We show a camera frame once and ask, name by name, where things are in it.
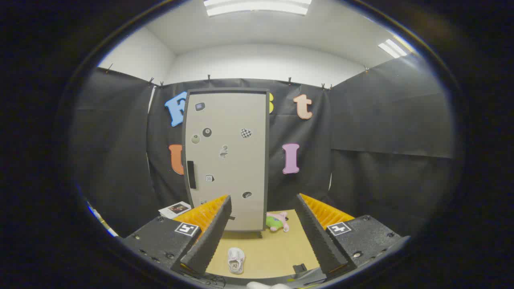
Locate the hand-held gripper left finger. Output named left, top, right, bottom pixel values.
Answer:
left=120, top=195, right=233, bottom=279

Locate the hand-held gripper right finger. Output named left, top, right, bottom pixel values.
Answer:
left=296, top=193, right=411, bottom=279

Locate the white mesh shoe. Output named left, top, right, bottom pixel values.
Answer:
left=227, top=247, right=246, bottom=275

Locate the grey shoe cabinet door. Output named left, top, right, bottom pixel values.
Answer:
left=185, top=92, right=267, bottom=232

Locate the grey shoe cabinet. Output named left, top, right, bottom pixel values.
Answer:
left=182, top=88, right=270, bottom=238

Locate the pink and green plush toy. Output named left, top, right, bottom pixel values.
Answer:
left=266, top=212, right=290, bottom=233

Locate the black backdrop cloth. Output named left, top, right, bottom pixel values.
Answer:
left=72, top=52, right=456, bottom=237

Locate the small ceiling light panel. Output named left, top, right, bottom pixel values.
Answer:
left=377, top=38, right=408, bottom=59

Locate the long ceiling light panel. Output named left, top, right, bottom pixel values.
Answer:
left=203, top=0, right=313, bottom=17

